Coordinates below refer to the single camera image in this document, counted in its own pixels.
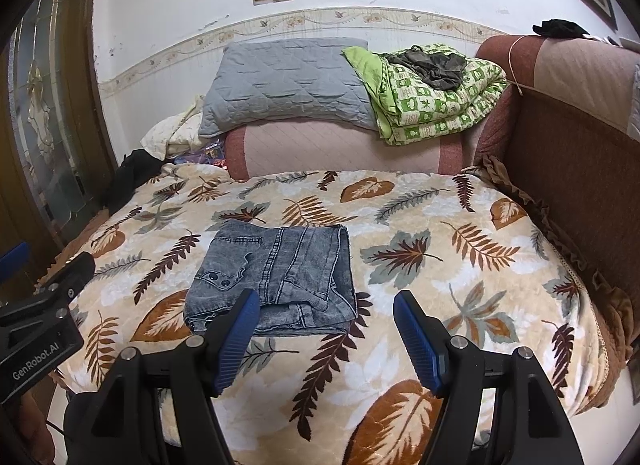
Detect grey quilted pillow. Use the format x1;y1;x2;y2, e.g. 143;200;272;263
197;37;378;138

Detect purple shiny wrapper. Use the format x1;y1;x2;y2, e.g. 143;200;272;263
172;142;228;168

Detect grey denim pants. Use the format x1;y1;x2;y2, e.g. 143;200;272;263
182;220;358;337

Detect cream crumpled cloth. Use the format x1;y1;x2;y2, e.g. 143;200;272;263
141;95;206;162

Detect brown ruffled cloth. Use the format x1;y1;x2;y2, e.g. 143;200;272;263
462;154;637;416

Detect wooden door with patterned glass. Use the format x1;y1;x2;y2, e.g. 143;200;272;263
0;0;118;296

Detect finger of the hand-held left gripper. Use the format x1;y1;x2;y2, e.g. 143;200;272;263
0;241;30;273
34;251;97;317

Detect dark olive garment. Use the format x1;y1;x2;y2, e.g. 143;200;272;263
385;45;468;92

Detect green patterned quilt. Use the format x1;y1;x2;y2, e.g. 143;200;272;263
341;44;508;146

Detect black crumpled cloth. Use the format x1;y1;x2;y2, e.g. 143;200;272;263
102;149;173;213

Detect small black cloth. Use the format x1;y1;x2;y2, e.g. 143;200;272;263
532;19;591;39

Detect brown padded sofa backrest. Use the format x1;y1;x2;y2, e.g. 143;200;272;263
472;35;640;346

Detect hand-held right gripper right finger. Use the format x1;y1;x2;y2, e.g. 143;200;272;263
392;290;586;465

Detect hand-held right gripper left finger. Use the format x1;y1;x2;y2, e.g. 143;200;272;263
65;287;262;465

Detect leaf-printed cream blanket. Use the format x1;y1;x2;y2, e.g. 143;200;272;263
37;165;613;465

